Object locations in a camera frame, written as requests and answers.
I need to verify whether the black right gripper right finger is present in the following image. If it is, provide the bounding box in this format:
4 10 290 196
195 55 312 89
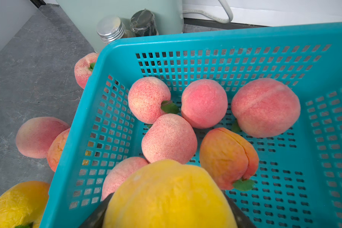
223 192 257 228

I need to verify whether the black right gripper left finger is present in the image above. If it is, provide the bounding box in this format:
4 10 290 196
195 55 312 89
79 193 114 228

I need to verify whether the orange wrinkled peach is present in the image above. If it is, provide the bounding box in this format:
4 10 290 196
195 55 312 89
47 128 70 172
199 127 259 190

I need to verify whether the yellow peach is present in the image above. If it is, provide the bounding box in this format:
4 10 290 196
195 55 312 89
0 181 50 228
103 160 237 228

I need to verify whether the pink peach front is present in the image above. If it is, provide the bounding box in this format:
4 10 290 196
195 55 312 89
142 114 198 164

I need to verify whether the teal plastic basket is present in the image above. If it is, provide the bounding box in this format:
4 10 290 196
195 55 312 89
40 22 342 228

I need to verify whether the glass spice jar silver lid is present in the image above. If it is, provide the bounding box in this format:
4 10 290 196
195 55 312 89
97 15 135 44

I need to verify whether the small dark jar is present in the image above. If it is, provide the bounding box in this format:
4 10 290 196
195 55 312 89
130 9 159 37

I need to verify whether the mint green toaster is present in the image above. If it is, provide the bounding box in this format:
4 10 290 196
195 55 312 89
55 0 184 53

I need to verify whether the white toaster power cable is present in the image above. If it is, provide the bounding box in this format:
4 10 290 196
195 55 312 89
182 0 234 24

